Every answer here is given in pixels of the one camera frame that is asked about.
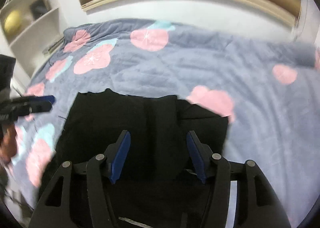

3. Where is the grey floral bed quilt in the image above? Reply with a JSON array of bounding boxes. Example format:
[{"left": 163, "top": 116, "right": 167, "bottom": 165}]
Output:
[{"left": 11, "top": 19, "right": 319, "bottom": 227}]

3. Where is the white bookshelf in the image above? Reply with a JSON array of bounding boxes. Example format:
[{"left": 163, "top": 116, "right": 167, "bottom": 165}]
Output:
[{"left": 1, "top": 0, "right": 67, "bottom": 92}]

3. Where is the person's left hand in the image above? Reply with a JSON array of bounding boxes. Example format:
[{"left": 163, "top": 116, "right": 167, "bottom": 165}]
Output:
[{"left": 1, "top": 124, "right": 17, "bottom": 165}]

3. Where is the black jacket with grey piping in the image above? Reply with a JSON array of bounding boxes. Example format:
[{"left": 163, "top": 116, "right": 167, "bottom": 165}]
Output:
[{"left": 39, "top": 90, "right": 228, "bottom": 227}]

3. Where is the yellow round object on shelf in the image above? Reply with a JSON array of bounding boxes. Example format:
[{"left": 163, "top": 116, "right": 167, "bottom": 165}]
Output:
[{"left": 4, "top": 10, "right": 22, "bottom": 35}]

